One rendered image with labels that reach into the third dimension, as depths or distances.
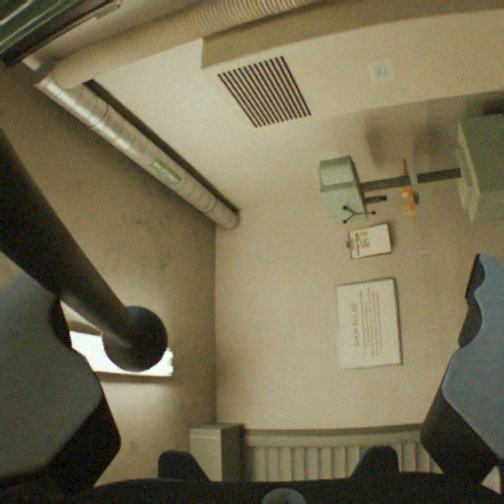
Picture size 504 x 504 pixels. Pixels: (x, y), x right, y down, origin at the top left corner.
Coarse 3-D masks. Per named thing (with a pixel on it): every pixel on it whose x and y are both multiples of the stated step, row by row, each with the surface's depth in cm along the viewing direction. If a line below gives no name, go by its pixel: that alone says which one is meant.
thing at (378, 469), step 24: (168, 456) 6; (192, 456) 6; (384, 456) 6; (144, 480) 5; (168, 480) 5; (192, 480) 5; (312, 480) 5; (336, 480) 5; (360, 480) 5; (384, 480) 5; (408, 480) 5; (432, 480) 5; (456, 480) 5
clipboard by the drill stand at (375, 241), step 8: (384, 224) 300; (352, 232) 312; (360, 232) 309; (368, 232) 305; (376, 232) 302; (384, 232) 299; (352, 240) 310; (360, 240) 307; (368, 240) 304; (376, 240) 301; (384, 240) 297; (352, 248) 308; (360, 248) 306; (368, 248) 302; (376, 248) 299; (384, 248) 295; (352, 256) 307; (360, 256) 304; (368, 256) 303
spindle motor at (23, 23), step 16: (0, 0) 9; (16, 0) 10; (32, 0) 10; (48, 0) 11; (64, 0) 11; (0, 16) 10; (16, 16) 11; (32, 16) 11; (48, 16) 13; (0, 32) 12; (16, 32) 12; (0, 48) 14
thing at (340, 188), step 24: (480, 120) 201; (480, 144) 197; (336, 168) 213; (456, 168) 216; (480, 168) 193; (336, 192) 225; (360, 192) 233; (408, 192) 244; (480, 192) 190; (336, 216) 255; (360, 216) 255; (480, 216) 217
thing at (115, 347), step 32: (0, 128) 5; (0, 160) 5; (0, 192) 5; (32, 192) 6; (0, 224) 6; (32, 224) 6; (32, 256) 7; (64, 256) 8; (64, 288) 9; (96, 288) 11; (96, 320) 12; (128, 320) 15; (160, 320) 20; (128, 352) 19; (160, 352) 20
